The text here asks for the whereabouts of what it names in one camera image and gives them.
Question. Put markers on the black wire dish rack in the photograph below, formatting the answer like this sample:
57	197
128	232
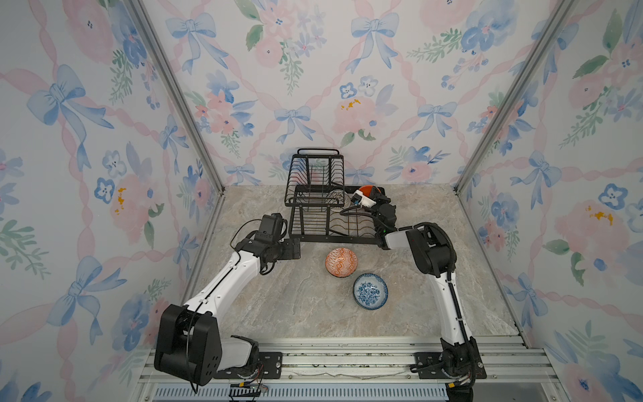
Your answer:
313	174

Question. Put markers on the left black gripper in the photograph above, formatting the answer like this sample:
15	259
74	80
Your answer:
290	251

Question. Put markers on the red patterned ceramic bowl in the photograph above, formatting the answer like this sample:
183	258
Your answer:
341	262

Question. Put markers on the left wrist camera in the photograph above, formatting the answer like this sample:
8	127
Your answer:
271	227

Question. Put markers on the right corner aluminium post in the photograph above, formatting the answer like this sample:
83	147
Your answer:
552	28

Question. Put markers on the left corner aluminium post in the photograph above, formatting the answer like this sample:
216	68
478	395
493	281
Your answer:
146	29

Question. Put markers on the orange plastic bowl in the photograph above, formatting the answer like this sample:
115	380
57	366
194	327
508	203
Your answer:
371	190

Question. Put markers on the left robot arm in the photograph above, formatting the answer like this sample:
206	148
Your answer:
189	342

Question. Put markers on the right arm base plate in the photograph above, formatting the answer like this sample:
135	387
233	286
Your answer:
433	366

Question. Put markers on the aluminium rail frame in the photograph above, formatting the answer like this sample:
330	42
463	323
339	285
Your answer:
378	369

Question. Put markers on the corner aluminium post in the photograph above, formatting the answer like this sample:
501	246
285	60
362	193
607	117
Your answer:
552	28
146	29

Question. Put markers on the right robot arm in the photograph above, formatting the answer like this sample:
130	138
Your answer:
434	255

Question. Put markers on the blue floral ceramic bowl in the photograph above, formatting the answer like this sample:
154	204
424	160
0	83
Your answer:
370	291

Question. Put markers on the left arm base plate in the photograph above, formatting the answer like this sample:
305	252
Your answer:
264	366

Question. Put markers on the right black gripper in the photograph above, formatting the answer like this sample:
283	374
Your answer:
382	199

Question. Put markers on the white lattice pattern bowl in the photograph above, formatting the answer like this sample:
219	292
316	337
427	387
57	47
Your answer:
337	198

